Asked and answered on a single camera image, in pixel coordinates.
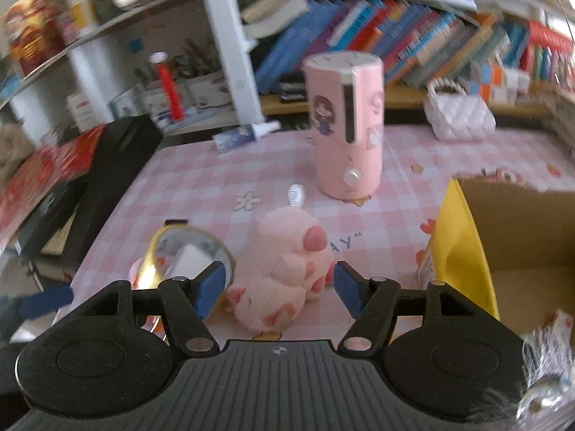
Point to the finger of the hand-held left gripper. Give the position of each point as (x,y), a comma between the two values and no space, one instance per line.
(47,301)

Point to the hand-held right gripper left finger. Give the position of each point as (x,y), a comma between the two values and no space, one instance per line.
(210,289)

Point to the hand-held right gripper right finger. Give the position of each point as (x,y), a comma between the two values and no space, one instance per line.
(348,289)

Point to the pink plush pig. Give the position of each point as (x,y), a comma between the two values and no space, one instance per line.
(283,265)

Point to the yellow cardboard box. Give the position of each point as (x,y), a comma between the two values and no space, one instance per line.
(458,242)

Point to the gold tape roll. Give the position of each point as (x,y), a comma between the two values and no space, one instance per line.
(155,251)

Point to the small pink toy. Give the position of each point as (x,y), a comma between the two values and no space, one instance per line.
(135,274)

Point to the flat black box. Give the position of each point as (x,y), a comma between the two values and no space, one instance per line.
(49,220)

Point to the pink checkered tablecloth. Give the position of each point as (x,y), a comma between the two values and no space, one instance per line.
(215,175)

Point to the red printed packets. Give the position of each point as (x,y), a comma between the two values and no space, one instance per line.
(40,175)

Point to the large black case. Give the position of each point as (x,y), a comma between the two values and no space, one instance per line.
(117,175)

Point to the small spray bottle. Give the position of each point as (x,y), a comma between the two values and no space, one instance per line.
(242,134)

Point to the pink humidifier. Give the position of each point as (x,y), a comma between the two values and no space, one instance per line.
(343,130)

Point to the white card box red label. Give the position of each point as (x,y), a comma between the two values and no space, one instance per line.
(84,110)

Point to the red tassel ornament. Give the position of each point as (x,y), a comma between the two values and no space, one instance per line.
(170,90)

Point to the desk pen holder with pens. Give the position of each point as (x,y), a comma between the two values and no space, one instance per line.
(202,85)

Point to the white quilted handbag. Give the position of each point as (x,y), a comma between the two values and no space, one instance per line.
(458,114)

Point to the white bookshelf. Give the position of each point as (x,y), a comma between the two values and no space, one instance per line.
(229,54)

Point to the row of colourful books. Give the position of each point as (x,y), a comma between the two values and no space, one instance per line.
(404,40)

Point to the orange and blue small boxes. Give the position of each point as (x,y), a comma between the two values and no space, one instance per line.
(501,83)

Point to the red figure poster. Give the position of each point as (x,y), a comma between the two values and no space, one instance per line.
(31,31)

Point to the white jar yellow label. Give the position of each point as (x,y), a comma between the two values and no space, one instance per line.
(81,11)

